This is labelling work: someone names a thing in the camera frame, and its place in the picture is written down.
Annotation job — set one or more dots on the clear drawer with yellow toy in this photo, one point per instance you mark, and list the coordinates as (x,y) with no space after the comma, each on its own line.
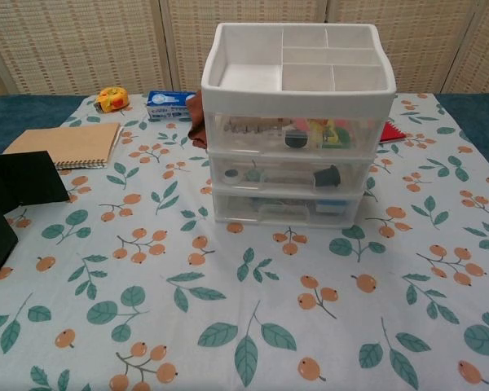
(248,140)

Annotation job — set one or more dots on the little yellow toy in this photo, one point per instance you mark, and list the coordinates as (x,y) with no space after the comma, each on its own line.
(318,131)

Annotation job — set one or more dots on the clear drawer with blue item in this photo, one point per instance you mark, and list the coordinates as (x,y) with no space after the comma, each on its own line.
(236,207)

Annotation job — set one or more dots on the clear drawer with black cup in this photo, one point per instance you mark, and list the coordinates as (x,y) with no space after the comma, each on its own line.
(285,181)

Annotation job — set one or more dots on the white drawer organizer box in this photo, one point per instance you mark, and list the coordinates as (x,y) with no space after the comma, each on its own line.
(297,102)

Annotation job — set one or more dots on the black power adapter box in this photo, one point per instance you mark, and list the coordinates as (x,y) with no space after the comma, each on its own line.
(0,244)

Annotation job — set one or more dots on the teal small item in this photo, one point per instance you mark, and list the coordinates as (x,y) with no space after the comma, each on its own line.
(253,176)

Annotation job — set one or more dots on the white and black round item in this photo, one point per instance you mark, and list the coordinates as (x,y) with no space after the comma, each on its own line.
(231,176)

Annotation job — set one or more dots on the black round disc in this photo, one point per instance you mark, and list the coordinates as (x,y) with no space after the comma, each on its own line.
(296,140)

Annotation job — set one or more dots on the wooden stick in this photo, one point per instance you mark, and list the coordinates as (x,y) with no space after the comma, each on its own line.
(261,121)

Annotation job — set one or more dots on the black cup shaped item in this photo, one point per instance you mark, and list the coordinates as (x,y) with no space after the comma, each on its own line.
(326,177)

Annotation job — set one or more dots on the brown cloth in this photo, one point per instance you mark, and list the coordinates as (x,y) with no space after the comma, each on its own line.
(196,122)

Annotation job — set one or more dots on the floral fruit print tablecloth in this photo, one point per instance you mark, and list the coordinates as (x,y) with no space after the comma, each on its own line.
(228,305)

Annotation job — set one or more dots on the green round item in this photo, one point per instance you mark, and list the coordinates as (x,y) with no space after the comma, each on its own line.
(341,137)

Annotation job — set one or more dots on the blue and white box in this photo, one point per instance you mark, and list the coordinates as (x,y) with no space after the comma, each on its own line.
(167,105)

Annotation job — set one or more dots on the red spiral notebook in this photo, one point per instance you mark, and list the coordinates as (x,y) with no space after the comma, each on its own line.
(391,132)

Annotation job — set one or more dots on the yellow tape measure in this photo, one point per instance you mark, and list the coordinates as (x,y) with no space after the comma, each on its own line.
(113,99)

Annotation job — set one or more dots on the kraft spiral notebook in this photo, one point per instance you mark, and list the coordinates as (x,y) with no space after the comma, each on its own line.
(65,142)

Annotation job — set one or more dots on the woven folding screen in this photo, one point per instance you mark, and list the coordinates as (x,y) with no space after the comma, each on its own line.
(85,40)

